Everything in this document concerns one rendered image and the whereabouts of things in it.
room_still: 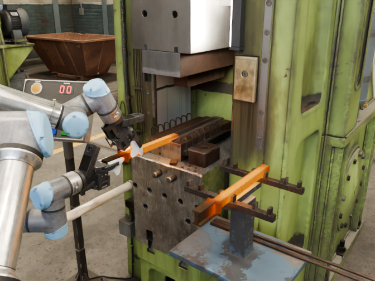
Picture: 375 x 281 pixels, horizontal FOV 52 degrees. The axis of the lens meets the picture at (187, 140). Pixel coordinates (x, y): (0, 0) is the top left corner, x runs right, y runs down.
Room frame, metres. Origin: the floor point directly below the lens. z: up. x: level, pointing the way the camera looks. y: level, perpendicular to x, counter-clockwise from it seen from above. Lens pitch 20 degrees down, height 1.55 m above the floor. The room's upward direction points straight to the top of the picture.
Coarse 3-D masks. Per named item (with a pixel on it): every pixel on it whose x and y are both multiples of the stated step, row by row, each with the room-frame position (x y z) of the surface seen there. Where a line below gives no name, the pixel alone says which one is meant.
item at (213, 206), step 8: (256, 168) 1.21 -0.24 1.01; (264, 168) 1.21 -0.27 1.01; (248, 176) 1.15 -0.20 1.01; (256, 176) 1.16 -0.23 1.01; (240, 184) 1.09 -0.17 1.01; (248, 184) 1.11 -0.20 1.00; (224, 192) 1.04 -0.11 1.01; (232, 192) 1.04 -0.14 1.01; (240, 192) 1.07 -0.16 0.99; (208, 200) 0.97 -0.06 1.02; (216, 200) 0.98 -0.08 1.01; (224, 200) 1.00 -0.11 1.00; (200, 208) 0.93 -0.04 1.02; (208, 208) 0.95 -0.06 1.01; (216, 208) 0.97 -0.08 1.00; (200, 216) 0.92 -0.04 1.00; (208, 216) 0.94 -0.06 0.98; (200, 224) 0.91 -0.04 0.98
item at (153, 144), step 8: (168, 136) 1.55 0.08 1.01; (176, 136) 1.57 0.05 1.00; (144, 144) 1.44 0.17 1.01; (152, 144) 1.44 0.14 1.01; (160, 144) 1.48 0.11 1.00; (120, 152) 1.33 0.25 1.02; (128, 152) 1.35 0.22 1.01; (144, 152) 1.40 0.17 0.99; (104, 160) 1.26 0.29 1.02; (112, 160) 1.27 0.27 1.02; (128, 160) 1.32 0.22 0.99
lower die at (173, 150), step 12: (192, 120) 1.87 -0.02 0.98; (204, 120) 1.80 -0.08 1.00; (216, 120) 1.80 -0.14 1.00; (228, 120) 1.83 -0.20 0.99; (168, 132) 1.66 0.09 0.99; (192, 132) 1.64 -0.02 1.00; (168, 144) 1.53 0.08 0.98; (180, 144) 1.49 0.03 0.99; (168, 156) 1.53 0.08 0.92; (180, 156) 1.49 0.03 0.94
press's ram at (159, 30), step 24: (144, 0) 1.59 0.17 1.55; (168, 0) 1.52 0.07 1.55; (192, 0) 1.47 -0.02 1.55; (216, 0) 1.60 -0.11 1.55; (144, 24) 1.60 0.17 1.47; (168, 24) 1.52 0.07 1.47; (192, 24) 1.47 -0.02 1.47; (216, 24) 1.60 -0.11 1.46; (144, 48) 1.61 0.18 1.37; (168, 48) 1.53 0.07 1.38; (192, 48) 1.47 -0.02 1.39; (216, 48) 1.60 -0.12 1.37
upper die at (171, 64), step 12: (228, 48) 1.78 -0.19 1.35; (144, 60) 1.60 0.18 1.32; (156, 60) 1.56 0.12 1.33; (168, 60) 1.53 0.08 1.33; (180, 60) 1.49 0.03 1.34; (192, 60) 1.55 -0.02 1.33; (204, 60) 1.63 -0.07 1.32; (216, 60) 1.70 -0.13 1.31; (228, 60) 1.79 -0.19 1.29; (144, 72) 1.60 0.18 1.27; (156, 72) 1.56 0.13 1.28; (168, 72) 1.53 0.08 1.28; (180, 72) 1.49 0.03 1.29; (192, 72) 1.55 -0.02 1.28
